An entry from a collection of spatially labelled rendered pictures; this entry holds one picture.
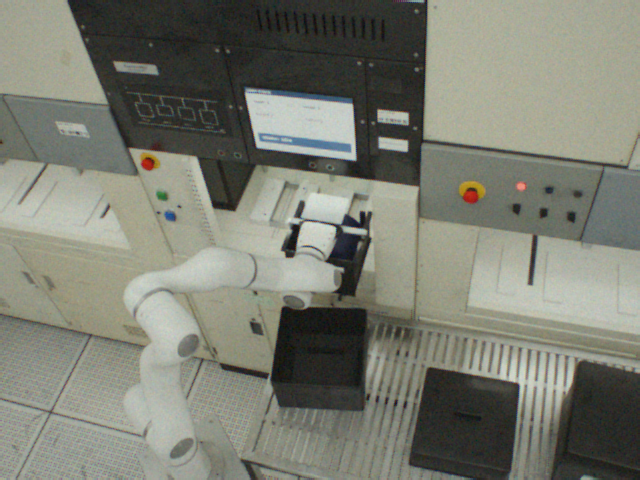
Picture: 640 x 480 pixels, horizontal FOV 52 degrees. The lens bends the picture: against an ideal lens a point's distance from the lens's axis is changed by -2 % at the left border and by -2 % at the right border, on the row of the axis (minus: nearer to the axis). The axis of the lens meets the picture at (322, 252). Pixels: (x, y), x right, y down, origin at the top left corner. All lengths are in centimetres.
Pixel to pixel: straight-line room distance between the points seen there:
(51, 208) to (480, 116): 181
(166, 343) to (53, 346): 209
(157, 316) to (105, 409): 179
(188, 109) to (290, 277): 54
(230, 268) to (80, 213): 133
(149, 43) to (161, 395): 87
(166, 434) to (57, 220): 129
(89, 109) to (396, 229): 94
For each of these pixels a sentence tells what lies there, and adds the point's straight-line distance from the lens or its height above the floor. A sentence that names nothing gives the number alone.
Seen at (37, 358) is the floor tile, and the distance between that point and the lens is 355.
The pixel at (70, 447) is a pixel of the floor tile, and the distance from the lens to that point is 326.
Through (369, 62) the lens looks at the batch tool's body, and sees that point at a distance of 159.
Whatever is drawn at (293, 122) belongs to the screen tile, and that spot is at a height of 158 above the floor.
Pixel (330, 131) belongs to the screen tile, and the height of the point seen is 156.
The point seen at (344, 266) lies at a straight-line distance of 199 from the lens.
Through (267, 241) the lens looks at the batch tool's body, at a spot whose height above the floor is 87.
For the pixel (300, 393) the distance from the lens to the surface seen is 210.
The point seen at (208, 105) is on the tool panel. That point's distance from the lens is 184.
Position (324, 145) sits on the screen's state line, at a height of 151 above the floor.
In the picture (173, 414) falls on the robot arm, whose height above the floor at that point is 123.
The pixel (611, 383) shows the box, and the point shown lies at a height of 101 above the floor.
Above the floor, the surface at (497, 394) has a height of 86.
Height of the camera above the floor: 274
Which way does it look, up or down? 52 degrees down
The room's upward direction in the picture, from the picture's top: 8 degrees counter-clockwise
